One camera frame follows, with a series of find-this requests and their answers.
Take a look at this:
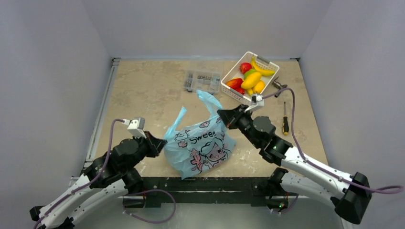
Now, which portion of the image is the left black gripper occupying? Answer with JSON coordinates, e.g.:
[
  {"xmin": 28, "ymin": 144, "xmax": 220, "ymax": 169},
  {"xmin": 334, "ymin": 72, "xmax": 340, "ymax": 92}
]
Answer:
[{"xmin": 123, "ymin": 130, "xmax": 167, "ymax": 172}]

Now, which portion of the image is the light blue plastic bag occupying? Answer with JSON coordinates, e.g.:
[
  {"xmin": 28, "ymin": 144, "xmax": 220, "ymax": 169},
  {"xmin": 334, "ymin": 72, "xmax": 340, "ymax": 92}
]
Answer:
[{"xmin": 163, "ymin": 90, "xmax": 236, "ymax": 179}]

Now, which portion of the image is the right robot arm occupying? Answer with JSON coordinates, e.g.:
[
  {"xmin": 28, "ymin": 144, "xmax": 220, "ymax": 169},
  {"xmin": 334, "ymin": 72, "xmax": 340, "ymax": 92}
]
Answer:
[{"xmin": 217, "ymin": 105, "xmax": 372, "ymax": 225}]

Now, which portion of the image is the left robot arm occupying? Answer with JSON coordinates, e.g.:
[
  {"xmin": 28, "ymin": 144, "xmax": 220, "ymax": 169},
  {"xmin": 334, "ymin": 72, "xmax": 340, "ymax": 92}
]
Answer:
[{"xmin": 30, "ymin": 131, "xmax": 167, "ymax": 229}]

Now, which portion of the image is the red fake strawberry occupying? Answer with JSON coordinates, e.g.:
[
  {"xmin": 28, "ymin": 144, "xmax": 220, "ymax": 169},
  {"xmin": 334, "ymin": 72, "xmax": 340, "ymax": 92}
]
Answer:
[{"xmin": 234, "ymin": 87, "xmax": 245, "ymax": 95}]

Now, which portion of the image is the red orange fake mango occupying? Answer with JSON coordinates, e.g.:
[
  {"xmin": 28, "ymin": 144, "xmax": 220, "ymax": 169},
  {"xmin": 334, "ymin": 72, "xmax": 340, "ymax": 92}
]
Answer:
[{"xmin": 225, "ymin": 78, "xmax": 244, "ymax": 90}]

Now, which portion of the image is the large yellow fake mango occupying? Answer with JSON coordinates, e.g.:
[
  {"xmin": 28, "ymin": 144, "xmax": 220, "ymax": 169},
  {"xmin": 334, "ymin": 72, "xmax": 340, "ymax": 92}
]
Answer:
[{"xmin": 241, "ymin": 72, "xmax": 262, "ymax": 90}]

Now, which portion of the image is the small yellow fake mango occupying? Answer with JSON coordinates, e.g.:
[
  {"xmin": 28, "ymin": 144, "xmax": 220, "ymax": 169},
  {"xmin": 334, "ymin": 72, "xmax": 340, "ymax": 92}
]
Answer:
[{"xmin": 252, "ymin": 81, "xmax": 266, "ymax": 94}]

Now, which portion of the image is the green fake mango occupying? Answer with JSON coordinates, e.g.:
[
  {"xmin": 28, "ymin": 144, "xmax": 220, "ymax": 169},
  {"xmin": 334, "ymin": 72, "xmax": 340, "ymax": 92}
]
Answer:
[{"xmin": 244, "ymin": 68, "xmax": 256, "ymax": 79}]

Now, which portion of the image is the red fake apple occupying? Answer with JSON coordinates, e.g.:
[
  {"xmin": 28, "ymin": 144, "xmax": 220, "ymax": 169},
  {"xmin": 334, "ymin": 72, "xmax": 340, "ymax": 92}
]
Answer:
[{"xmin": 240, "ymin": 62, "xmax": 252, "ymax": 74}]

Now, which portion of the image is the clear plastic screw box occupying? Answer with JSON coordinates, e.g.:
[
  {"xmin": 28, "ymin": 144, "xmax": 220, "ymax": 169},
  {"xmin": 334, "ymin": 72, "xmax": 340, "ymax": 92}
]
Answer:
[{"xmin": 183, "ymin": 70, "xmax": 222, "ymax": 95}]

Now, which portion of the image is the black yellow screwdriver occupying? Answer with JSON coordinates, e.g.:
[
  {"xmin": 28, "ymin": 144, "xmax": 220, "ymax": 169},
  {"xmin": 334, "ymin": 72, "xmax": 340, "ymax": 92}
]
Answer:
[{"xmin": 282, "ymin": 102, "xmax": 289, "ymax": 135}]

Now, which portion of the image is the grey metal tool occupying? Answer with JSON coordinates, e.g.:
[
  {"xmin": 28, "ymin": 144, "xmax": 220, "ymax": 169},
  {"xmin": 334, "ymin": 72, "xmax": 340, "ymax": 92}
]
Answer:
[{"xmin": 272, "ymin": 77, "xmax": 288, "ymax": 98}]

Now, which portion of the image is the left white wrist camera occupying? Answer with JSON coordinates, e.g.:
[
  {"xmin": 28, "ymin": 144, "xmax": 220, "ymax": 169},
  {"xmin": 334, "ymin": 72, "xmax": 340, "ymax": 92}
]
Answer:
[{"xmin": 123, "ymin": 117, "xmax": 146, "ymax": 138}]

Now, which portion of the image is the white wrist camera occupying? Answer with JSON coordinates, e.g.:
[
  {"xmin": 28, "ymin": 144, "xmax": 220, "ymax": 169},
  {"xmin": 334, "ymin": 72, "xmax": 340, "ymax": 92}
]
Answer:
[
  {"xmin": 123, "ymin": 117, "xmax": 146, "ymax": 138},
  {"xmin": 245, "ymin": 94, "xmax": 264, "ymax": 113}
]

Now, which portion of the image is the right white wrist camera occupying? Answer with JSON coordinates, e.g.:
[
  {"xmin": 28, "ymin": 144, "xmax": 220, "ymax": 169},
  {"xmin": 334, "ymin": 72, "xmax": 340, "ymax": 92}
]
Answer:
[{"xmin": 245, "ymin": 94, "xmax": 264, "ymax": 113}]

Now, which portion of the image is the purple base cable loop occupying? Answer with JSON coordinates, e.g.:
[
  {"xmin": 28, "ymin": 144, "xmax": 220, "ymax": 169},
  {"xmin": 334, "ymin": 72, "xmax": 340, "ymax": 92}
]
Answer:
[{"xmin": 122, "ymin": 189, "xmax": 177, "ymax": 224}]

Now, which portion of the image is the black metal base rail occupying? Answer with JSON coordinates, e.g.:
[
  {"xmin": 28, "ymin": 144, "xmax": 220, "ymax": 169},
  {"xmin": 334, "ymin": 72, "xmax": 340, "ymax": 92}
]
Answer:
[{"xmin": 122, "ymin": 177, "xmax": 297, "ymax": 209}]

